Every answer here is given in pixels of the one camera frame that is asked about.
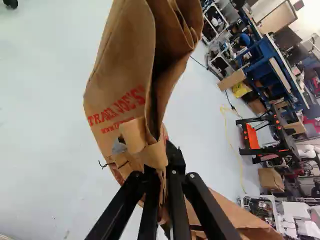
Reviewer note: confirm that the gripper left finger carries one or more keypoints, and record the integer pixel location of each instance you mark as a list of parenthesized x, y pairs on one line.
[(125, 207)]

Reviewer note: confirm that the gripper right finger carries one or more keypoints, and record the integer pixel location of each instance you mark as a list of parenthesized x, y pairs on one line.
[(178, 200)]

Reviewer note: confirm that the brown paper grocery bag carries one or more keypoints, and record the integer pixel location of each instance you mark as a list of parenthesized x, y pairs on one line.
[(120, 75)]

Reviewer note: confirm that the yellow bag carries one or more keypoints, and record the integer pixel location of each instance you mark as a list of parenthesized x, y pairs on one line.
[(240, 90)]

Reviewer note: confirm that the squat cardboard box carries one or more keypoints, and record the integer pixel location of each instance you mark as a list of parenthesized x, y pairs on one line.
[(270, 180)]

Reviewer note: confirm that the black and orange work stand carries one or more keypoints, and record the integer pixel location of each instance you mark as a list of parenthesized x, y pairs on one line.
[(250, 135)]

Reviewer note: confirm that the tall cardboard box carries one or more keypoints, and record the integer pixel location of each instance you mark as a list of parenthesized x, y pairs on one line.
[(231, 81)]

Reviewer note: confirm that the blue workbench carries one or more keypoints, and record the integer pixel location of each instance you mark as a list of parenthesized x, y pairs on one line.
[(262, 48)]

